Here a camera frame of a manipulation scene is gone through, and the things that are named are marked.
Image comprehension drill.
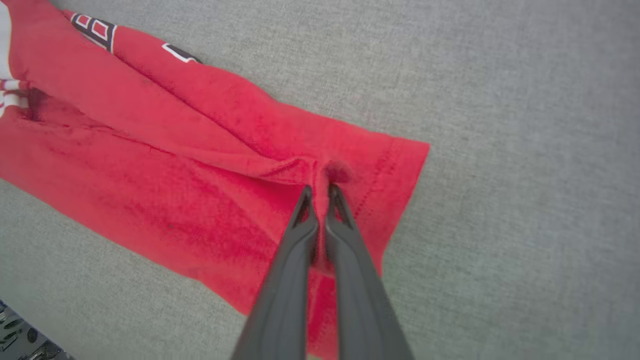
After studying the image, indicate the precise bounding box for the grey fabric sofa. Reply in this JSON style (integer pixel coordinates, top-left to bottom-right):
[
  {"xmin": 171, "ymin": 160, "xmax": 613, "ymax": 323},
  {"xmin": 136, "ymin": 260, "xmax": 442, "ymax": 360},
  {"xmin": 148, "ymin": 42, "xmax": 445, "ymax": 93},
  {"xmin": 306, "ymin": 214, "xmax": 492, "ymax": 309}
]
[{"xmin": 0, "ymin": 0, "xmax": 640, "ymax": 360}]

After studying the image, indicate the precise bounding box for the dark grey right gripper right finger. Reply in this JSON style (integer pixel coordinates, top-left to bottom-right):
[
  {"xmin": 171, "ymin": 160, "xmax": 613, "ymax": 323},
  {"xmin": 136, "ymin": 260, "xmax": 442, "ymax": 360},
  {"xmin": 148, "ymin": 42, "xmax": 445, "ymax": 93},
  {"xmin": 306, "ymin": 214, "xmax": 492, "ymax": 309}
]
[{"xmin": 325, "ymin": 183, "xmax": 415, "ymax": 360}]

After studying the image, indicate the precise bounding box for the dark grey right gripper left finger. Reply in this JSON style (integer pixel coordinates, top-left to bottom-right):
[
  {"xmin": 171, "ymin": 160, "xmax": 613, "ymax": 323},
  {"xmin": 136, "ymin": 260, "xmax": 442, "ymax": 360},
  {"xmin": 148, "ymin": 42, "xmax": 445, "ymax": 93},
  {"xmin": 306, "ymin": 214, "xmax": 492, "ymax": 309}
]
[{"xmin": 231, "ymin": 185, "xmax": 320, "ymax": 360}]

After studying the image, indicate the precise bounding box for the red and white jersey garment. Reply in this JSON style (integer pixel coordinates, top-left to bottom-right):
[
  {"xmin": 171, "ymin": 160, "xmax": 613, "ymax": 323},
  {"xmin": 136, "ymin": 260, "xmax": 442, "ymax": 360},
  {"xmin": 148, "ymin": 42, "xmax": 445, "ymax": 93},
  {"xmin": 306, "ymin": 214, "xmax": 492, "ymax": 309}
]
[{"xmin": 0, "ymin": 0, "xmax": 431, "ymax": 360}]

